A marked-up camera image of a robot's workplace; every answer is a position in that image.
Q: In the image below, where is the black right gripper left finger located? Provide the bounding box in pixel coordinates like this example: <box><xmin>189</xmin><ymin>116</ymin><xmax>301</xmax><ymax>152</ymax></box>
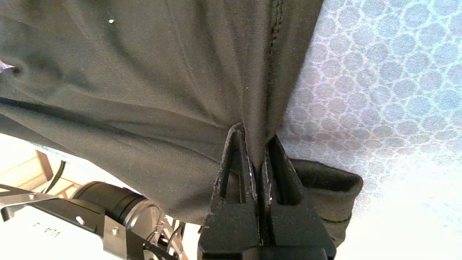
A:
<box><xmin>198</xmin><ymin>123</ymin><xmax>261</xmax><ymax>259</ymax></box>

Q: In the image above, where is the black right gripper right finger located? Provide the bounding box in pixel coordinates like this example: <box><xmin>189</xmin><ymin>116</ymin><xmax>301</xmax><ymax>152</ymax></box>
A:
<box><xmin>261</xmin><ymin>134</ymin><xmax>337</xmax><ymax>257</ymax></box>

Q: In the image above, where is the black moon print t-shirt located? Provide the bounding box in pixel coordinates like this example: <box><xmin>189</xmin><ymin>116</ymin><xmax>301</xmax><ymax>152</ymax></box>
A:
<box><xmin>0</xmin><ymin>0</ymin><xmax>364</xmax><ymax>248</ymax></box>

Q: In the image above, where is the blue bed sheet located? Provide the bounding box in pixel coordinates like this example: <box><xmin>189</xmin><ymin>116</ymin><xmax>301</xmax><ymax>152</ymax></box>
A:
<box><xmin>274</xmin><ymin>0</ymin><xmax>462</xmax><ymax>260</ymax></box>

